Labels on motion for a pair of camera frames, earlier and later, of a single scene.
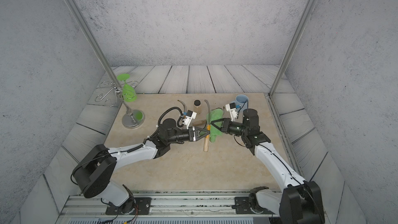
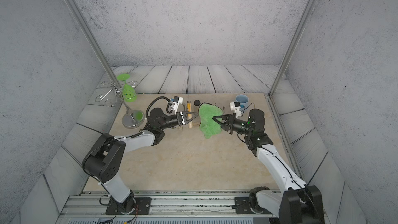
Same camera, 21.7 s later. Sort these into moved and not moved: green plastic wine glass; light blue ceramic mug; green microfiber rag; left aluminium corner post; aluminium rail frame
Moved: green microfiber rag
Not moved: light blue ceramic mug; green plastic wine glass; aluminium rail frame; left aluminium corner post
